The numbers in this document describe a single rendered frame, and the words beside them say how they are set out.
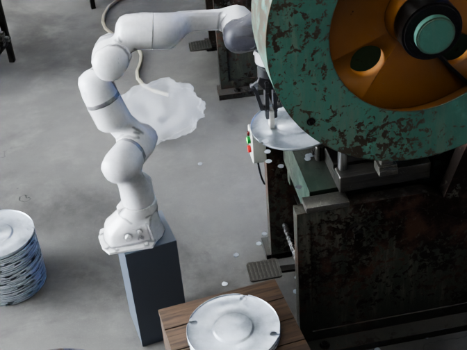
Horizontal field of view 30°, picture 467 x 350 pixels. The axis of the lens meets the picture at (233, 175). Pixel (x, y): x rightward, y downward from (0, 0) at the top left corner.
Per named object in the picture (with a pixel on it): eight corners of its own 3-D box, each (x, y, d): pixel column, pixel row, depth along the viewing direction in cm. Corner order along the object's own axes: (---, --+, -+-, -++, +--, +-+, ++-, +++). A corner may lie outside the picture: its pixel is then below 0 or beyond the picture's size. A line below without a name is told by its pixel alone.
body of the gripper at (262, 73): (279, 55, 269) (280, 80, 275) (253, 59, 268) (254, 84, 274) (285, 67, 263) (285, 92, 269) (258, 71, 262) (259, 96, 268)
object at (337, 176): (339, 193, 272) (339, 178, 268) (304, 118, 308) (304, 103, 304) (429, 178, 275) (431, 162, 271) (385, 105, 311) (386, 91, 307)
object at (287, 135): (232, 126, 283) (232, 124, 283) (297, 91, 296) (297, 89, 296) (291, 162, 264) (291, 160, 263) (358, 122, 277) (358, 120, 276)
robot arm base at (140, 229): (106, 261, 283) (99, 229, 274) (94, 227, 297) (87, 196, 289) (171, 242, 288) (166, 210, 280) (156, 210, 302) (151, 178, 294)
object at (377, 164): (379, 176, 267) (380, 150, 261) (363, 146, 281) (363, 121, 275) (397, 173, 268) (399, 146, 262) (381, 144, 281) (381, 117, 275)
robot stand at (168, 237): (142, 347, 311) (124, 255, 284) (130, 314, 325) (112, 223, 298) (190, 332, 316) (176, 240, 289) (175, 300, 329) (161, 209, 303)
